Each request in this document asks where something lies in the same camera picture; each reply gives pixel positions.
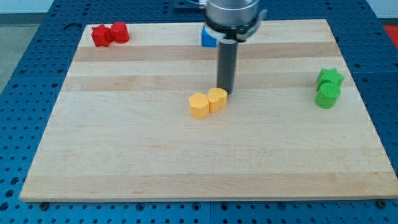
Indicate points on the red round block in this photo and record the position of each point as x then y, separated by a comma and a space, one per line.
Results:
120, 32

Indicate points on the yellow heart block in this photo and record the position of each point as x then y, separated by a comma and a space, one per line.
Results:
217, 98

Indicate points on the yellow hexagon block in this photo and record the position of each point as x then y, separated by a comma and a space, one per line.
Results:
199, 105

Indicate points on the green cylinder block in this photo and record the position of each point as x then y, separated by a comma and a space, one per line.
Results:
327, 96

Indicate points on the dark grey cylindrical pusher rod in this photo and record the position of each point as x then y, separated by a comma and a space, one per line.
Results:
227, 55

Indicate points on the blue block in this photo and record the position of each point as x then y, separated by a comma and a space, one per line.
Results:
207, 40

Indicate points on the wooden board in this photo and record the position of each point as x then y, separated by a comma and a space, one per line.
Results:
121, 128

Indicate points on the red star block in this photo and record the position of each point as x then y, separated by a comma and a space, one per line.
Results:
101, 36

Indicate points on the green star block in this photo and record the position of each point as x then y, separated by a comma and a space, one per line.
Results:
329, 76

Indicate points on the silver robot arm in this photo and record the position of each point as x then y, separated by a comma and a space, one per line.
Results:
231, 22

